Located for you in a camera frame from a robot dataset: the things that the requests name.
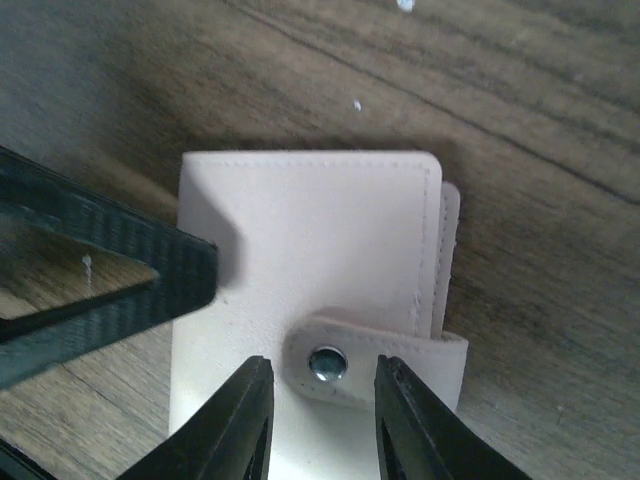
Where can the beige leather card holder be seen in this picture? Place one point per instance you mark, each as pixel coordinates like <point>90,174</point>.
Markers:
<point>328,259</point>

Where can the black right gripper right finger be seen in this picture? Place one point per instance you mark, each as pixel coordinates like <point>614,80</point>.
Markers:
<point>419,437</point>

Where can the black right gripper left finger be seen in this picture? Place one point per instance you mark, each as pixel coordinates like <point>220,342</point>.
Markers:
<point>229,437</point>

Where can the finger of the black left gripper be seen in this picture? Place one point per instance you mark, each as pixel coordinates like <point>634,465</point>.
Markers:
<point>185,270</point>

